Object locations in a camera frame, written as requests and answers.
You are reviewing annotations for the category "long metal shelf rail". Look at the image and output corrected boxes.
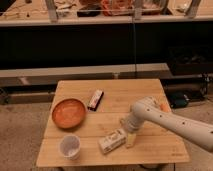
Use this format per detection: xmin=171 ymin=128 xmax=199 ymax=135
xmin=0 ymin=63 xmax=172 ymax=87

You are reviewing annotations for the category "wooden table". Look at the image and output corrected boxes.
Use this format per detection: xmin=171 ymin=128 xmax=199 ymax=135
xmin=37 ymin=79 xmax=189 ymax=167

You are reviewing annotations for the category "black bin at right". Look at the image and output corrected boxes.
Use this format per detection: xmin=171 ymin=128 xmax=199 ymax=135
xmin=167 ymin=45 xmax=213 ymax=75

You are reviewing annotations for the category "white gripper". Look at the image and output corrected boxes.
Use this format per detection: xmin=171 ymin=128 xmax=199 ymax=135
xmin=120 ymin=113 xmax=144 ymax=133

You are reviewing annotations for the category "orange ceramic bowl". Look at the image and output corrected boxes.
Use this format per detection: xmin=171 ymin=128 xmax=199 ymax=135
xmin=52 ymin=98 xmax=87 ymax=129

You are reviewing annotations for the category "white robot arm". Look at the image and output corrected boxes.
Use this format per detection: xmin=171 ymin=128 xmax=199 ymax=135
xmin=121 ymin=97 xmax=213 ymax=153

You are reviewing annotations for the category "white plastic cup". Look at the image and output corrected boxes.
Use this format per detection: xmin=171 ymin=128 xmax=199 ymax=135
xmin=59 ymin=134 xmax=81 ymax=160

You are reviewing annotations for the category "small orange carrot toy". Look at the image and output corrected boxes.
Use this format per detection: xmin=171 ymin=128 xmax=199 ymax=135
xmin=160 ymin=103 xmax=171 ymax=113

